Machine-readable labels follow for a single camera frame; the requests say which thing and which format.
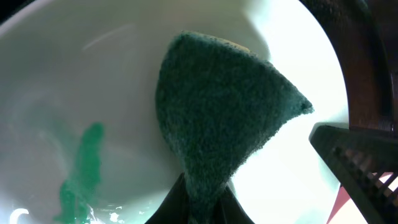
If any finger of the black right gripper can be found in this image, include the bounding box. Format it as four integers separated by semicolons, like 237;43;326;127
310;125;397;221

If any round black serving tray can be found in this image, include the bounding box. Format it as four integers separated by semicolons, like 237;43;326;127
301;0;397;133

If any white pink plate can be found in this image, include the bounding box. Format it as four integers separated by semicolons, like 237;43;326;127
327;172;397;224

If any green yellow sponge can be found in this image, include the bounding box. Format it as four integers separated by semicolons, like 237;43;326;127
155;31;313;223

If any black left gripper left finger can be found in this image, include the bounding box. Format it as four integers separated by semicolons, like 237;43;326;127
145;173;190;224

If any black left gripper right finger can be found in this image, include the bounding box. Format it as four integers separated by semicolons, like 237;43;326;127
217;186;254;224

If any mint green plate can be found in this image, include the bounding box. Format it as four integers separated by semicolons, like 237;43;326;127
1;0;348;223

